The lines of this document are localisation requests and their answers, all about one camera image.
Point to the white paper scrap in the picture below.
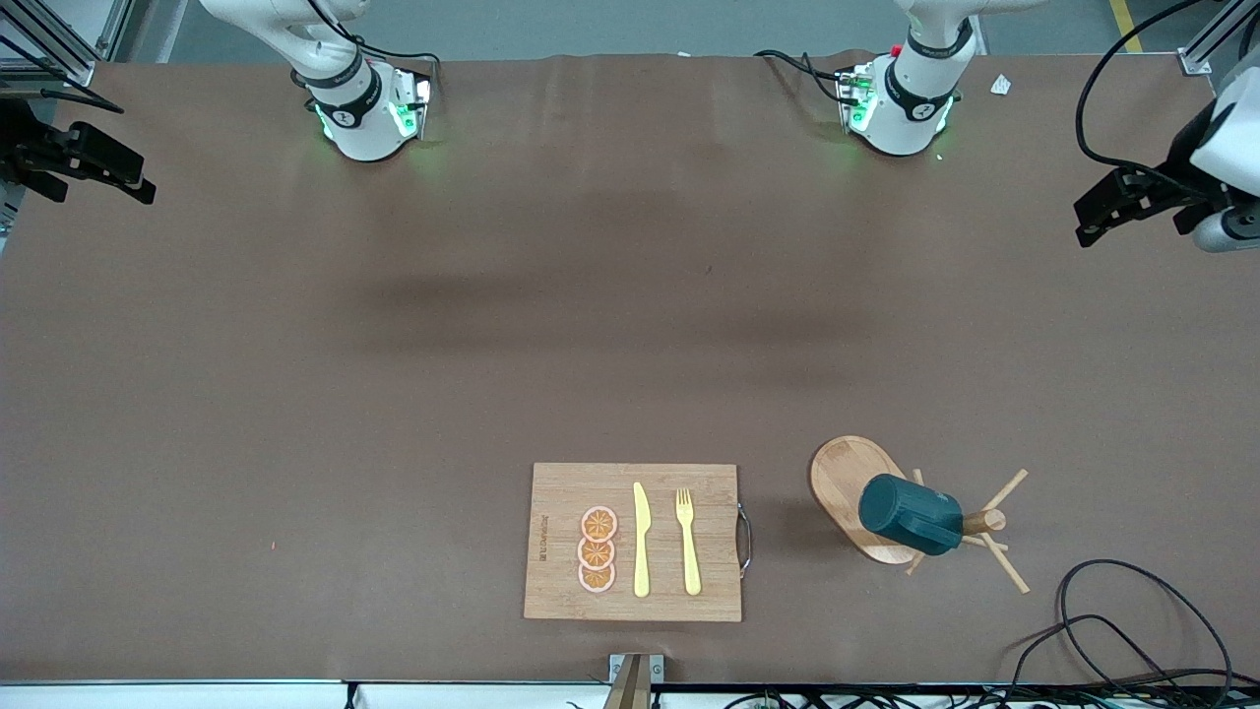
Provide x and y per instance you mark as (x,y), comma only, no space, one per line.
(1001,85)

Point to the yellow plastic knife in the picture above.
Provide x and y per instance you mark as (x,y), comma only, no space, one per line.
(642,551)

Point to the orange slice toy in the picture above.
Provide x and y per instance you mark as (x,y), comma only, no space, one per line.
(597,579)
(596,554)
(598,523)

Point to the wooden mug rack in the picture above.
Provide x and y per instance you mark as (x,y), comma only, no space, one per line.
(842,473)

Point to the dark green mug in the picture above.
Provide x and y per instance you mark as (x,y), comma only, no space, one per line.
(906,517)

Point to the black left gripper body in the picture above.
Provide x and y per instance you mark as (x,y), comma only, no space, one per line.
(1180,160)

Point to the metal bracket at table edge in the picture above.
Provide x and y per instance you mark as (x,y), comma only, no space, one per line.
(635,684)

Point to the yellow plastic fork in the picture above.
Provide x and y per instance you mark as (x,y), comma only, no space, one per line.
(691,561)

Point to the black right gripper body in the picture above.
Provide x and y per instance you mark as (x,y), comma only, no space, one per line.
(20,138)

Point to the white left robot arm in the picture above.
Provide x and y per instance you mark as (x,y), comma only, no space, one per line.
(906,98)

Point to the aluminium frame profile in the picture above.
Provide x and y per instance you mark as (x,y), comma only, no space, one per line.
(1196,61)
(69,69)

